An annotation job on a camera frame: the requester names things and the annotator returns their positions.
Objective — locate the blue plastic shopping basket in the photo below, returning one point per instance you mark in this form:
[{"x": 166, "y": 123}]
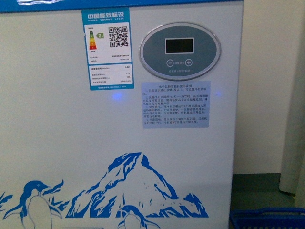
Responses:
[{"x": 268, "y": 218}]

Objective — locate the white blue chest freezer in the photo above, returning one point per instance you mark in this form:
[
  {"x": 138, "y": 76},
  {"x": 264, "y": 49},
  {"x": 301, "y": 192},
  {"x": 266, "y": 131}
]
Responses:
[{"x": 73, "y": 158}]

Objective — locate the energy efficiency label sticker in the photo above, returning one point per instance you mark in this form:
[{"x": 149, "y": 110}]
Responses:
[{"x": 108, "y": 48}]

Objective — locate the instruction text sticker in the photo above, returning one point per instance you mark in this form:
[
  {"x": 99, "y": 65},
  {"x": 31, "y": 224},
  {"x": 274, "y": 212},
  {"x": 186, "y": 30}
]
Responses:
[{"x": 176, "y": 104}]

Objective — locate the oval grey control panel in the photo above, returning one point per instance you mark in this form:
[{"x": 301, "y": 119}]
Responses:
[{"x": 180, "y": 51}]

